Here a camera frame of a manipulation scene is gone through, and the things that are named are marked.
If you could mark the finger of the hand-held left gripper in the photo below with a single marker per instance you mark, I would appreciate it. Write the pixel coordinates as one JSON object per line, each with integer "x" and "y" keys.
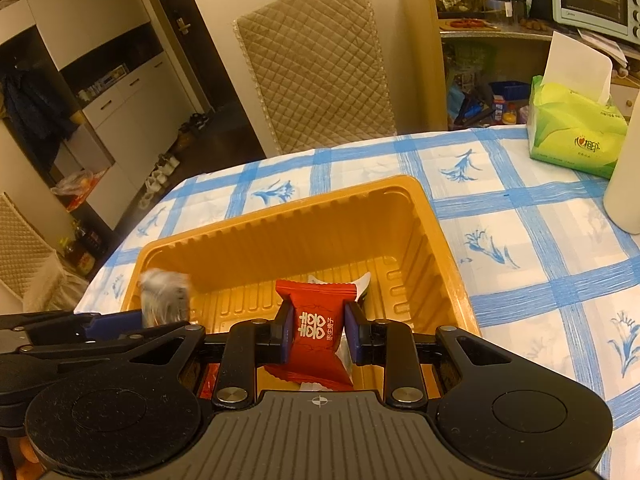
{"x": 60, "y": 355}
{"x": 110, "y": 324}

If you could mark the chair with quilted beige cover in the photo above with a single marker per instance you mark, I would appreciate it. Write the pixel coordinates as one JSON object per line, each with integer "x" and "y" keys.
{"x": 310, "y": 75}
{"x": 20, "y": 240}

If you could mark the orange plastic tray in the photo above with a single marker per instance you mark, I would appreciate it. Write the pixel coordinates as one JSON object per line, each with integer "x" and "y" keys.
{"x": 350, "y": 225}

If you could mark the cluster of bottles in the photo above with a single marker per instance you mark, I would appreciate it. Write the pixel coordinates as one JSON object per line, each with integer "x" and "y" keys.
{"x": 80, "y": 250}

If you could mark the dark hanging jacket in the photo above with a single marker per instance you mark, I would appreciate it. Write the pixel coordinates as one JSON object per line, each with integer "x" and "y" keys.
{"x": 35, "y": 115}

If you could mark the row of shoes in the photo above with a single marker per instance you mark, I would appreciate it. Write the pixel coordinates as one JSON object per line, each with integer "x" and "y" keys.
{"x": 165, "y": 170}

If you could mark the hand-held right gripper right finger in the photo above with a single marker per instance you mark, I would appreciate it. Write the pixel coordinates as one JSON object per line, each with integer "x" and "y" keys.
{"x": 351, "y": 335}

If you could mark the clear grey snack packet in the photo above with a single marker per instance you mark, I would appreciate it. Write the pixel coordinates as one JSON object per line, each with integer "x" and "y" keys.
{"x": 165, "y": 295}

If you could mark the white insulated bottle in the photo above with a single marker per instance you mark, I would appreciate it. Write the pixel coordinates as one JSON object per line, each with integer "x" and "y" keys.
{"x": 625, "y": 185}

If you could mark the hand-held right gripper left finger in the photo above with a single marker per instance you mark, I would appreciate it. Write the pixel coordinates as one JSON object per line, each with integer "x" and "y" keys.
{"x": 287, "y": 335}

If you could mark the white cabinet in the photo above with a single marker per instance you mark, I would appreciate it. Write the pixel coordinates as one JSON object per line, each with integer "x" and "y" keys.
{"x": 125, "y": 85}

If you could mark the dark wooden door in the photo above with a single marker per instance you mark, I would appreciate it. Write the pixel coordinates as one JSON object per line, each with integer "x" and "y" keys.
{"x": 200, "y": 60}

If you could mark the blue box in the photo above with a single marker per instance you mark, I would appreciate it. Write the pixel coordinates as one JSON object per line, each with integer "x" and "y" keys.
{"x": 510, "y": 92}

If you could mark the green tissue pack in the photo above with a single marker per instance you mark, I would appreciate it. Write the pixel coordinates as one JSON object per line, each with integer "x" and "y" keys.
{"x": 570, "y": 130}

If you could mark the red pillow snack packet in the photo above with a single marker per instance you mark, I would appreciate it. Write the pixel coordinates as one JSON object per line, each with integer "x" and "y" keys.
{"x": 315, "y": 310}
{"x": 207, "y": 382}

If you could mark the plastic bag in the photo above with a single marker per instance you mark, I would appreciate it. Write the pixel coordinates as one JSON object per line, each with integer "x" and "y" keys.
{"x": 77, "y": 187}

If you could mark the blue checked tablecloth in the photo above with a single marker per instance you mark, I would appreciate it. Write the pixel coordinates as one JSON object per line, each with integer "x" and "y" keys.
{"x": 525, "y": 270}

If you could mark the wooden shelf unit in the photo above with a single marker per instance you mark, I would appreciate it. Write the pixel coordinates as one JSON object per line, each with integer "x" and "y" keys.
{"x": 420, "y": 60}

